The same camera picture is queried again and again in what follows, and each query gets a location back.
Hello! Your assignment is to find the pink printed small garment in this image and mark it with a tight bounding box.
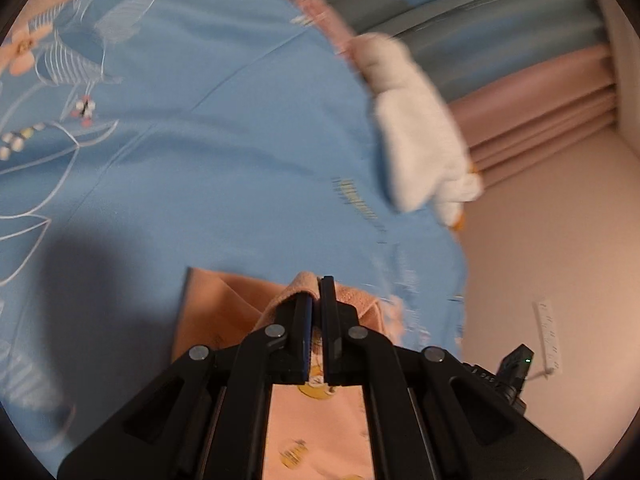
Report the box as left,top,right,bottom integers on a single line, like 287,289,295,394
172,269,374,479

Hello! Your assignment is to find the pink curtain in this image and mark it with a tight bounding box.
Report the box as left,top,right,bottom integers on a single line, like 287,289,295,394
449,44,618,188

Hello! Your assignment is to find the blue floral bed sheet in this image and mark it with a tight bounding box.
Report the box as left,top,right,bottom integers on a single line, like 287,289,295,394
1,0,465,471

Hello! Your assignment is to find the blue grey curtain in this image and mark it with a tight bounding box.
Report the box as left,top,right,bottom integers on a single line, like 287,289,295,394
326,0,608,102

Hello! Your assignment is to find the white plush duck toy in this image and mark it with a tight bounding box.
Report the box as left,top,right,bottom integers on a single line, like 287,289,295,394
349,32,484,231

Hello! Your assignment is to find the white power strip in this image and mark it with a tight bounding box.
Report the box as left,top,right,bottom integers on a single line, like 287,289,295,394
534,301,562,376

